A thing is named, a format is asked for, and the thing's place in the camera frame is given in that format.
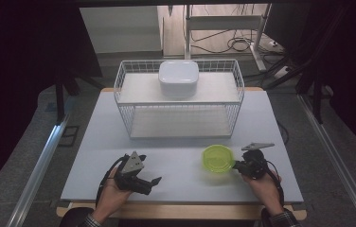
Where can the white lidded storage box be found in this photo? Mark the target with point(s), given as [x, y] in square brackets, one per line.
[178, 75]

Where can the black stand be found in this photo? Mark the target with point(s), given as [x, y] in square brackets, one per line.
[61, 94]
[316, 94]

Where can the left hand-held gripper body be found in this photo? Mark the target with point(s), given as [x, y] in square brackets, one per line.
[132, 176]

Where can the person's right hand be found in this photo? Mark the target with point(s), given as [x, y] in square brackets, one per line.
[266, 190]

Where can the white desk frame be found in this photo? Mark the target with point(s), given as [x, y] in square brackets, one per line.
[223, 22]

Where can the white cabinet panel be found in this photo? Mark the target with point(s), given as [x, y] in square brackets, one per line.
[119, 28]

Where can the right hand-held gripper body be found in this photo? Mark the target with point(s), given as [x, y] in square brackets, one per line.
[254, 165]

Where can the person's left hand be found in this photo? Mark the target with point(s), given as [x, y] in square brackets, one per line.
[113, 197]

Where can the metal rail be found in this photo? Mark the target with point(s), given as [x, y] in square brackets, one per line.
[37, 171]
[337, 164]

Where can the white power strip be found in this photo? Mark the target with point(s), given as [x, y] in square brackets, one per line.
[282, 72]

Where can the dark curtain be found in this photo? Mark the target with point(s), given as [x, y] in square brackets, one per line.
[349, 63]
[15, 78]

